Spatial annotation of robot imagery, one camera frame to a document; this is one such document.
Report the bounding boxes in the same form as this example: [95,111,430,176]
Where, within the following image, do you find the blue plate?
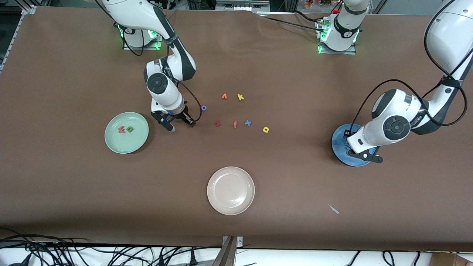
[331,123,377,167]

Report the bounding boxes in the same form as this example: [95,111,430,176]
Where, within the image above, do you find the green plate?
[104,112,150,154]

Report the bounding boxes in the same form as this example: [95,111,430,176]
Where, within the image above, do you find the beige plate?
[207,166,255,216]

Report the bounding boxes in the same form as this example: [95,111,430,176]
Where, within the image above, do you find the brown table cover sheet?
[0,7,473,252]

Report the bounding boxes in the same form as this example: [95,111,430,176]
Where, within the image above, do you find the grey metal box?
[215,0,271,11]

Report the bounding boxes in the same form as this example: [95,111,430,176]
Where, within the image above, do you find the cardboard box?
[430,252,473,266]

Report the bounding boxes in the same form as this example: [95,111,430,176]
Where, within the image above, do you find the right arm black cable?
[94,0,203,123]

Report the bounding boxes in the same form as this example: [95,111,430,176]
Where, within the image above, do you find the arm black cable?
[349,0,468,130]
[94,0,203,123]

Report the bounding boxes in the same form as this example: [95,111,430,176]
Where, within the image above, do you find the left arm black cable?
[349,0,468,130]

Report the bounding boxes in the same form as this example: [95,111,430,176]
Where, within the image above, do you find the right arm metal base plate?
[123,22,164,51]

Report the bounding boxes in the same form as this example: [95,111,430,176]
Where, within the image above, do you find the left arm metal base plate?
[317,20,357,55]

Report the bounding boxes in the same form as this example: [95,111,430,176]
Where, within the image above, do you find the short black base cable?
[293,10,326,23]

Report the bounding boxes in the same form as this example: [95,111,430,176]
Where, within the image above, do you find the long black base cable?
[256,15,326,34]

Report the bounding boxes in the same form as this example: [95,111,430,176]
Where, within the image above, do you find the grey metal bracket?
[211,236,244,266]

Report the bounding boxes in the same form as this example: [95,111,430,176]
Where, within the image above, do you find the aluminium frame rail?
[0,5,37,74]

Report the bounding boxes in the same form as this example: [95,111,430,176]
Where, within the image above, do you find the tangled black cables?
[0,227,207,266]

